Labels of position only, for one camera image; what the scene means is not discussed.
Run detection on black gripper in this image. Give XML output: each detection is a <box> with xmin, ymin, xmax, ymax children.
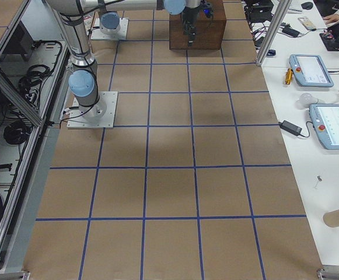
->
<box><xmin>181</xmin><ymin>6</ymin><xmax>213</xmax><ymax>46</ymax></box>

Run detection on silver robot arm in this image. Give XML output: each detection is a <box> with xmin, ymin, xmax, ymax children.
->
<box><xmin>48</xmin><ymin>1</ymin><xmax>213</xmax><ymax>129</ymax></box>
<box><xmin>99</xmin><ymin>11</ymin><xmax>120</xmax><ymax>34</ymax></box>

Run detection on dark wooden drawer cabinet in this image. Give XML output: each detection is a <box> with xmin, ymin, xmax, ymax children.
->
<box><xmin>169</xmin><ymin>1</ymin><xmax>226</xmax><ymax>50</ymax></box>

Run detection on white smartphone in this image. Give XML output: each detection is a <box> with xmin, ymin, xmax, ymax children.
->
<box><xmin>298</xmin><ymin>16</ymin><xmax>316</xmax><ymax>30</ymax></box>

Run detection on far teach pendant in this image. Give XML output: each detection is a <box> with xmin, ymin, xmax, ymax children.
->
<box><xmin>289</xmin><ymin>54</ymin><xmax>334</xmax><ymax>88</ymax></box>

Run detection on teach pendant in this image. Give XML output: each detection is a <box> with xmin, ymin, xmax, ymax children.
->
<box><xmin>289</xmin><ymin>54</ymin><xmax>334</xmax><ymax>88</ymax></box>
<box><xmin>309</xmin><ymin>104</ymin><xmax>339</xmax><ymax>150</ymax></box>

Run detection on white light bulb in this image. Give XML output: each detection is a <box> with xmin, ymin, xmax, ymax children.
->
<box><xmin>295</xmin><ymin>93</ymin><xmax>326</xmax><ymax>110</ymax></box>

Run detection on black power adapter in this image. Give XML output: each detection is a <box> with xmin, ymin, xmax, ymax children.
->
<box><xmin>279</xmin><ymin>120</ymin><xmax>302</xmax><ymax>136</ymax></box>

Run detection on near teach pendant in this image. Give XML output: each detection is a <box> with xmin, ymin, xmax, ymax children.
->
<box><xmin>309</xmin><ymin>104</ymin><xmax>339</xmax><ymax>150</ymax></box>

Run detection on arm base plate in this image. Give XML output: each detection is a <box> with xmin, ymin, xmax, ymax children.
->
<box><xmin>67</xmin><ymin>92</ymin><xmax>118</xmax><ymax>129</ymax></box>
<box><xmin>90</xmin><ymin>18</ymin><xmax>129</xmax><ymax>41</ymax></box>

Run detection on aluminium frame post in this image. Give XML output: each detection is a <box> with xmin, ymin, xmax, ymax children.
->
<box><xmin>256</xmin><ymin>0</ymin><xmax>291</xmax><ymax>67</ymax></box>

